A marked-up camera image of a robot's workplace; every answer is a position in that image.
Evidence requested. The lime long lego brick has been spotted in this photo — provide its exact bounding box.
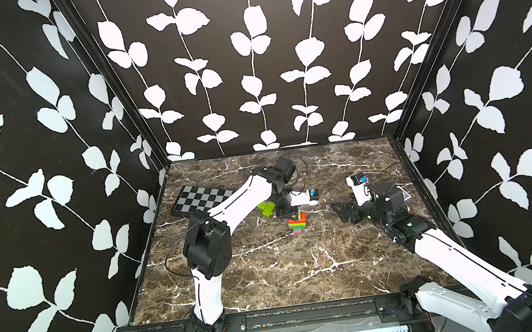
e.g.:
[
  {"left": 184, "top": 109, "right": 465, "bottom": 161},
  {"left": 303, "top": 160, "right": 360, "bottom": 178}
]
[{"left": 257, "top": 201, "right": 276, "bottom": 217}]

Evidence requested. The red long lego brick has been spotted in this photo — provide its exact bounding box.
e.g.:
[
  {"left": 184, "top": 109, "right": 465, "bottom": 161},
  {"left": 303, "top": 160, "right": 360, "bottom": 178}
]
[{"left": 288, "top": 211, "right": 307, "bottom": 227}]

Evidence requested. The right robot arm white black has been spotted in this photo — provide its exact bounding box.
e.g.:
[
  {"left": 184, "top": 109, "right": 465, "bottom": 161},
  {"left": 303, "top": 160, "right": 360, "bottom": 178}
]
[{"left": 332, "top": 178, "right": 532, "bottom": 332}]

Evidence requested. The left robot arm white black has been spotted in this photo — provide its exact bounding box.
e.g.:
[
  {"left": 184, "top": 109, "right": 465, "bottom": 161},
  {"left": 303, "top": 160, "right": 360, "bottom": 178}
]
[{"left": 183, "top": 157, "right": 299, "bottom": 332}]

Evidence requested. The blue playing card box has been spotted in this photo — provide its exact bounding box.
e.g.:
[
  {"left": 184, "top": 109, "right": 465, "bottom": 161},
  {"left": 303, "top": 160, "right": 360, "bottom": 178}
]
[{"left": 398, "top": 186, "right": 411, "bottom": 201}]

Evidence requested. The black white checkerboard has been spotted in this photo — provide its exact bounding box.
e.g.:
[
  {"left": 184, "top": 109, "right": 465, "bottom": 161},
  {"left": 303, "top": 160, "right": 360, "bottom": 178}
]
[{"left": 171, "top": 185, "right": 234, "bottom": 218}]

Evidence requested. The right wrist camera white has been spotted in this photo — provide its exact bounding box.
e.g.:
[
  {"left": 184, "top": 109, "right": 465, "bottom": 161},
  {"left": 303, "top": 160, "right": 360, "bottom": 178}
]
[{"left": 346, "top": 172, "right": 372, "bottom": 207}]

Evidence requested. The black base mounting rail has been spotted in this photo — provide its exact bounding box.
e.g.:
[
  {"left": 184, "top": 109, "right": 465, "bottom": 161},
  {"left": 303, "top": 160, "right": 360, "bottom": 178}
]
[{"left": 117, "top": 292, "right": 424, "bottom": 332}]

